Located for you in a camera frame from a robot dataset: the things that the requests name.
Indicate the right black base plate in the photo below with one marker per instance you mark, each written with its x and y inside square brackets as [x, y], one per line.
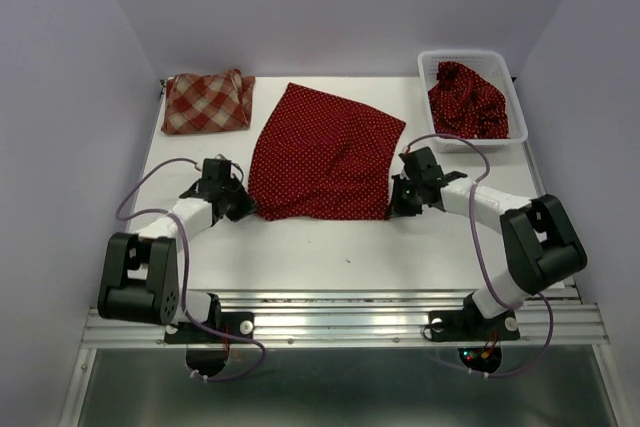
[464, 327]

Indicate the red polka dot skirt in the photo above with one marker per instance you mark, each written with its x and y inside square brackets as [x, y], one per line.
[325, 157]
[463, 104]

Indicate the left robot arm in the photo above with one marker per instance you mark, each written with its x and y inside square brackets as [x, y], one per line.
[145, 272]

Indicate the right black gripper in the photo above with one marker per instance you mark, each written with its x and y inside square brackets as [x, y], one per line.
[397, 207]

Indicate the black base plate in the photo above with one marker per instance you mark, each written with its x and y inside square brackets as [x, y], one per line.
[464, 327]
[239, 324]

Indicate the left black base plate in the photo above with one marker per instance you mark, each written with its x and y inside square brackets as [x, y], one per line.
[239, 324]

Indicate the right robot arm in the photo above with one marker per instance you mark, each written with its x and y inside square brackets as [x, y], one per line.
[541, 245]

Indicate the red plaid skirt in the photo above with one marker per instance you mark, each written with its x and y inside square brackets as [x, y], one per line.
[207, 104]

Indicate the white plastic basket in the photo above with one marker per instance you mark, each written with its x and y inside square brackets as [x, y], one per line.
[492, 67]

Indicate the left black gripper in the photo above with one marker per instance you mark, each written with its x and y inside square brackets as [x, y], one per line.
[246, 207]

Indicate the aluminium mounting rail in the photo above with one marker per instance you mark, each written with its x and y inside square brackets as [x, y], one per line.
[387, 318]

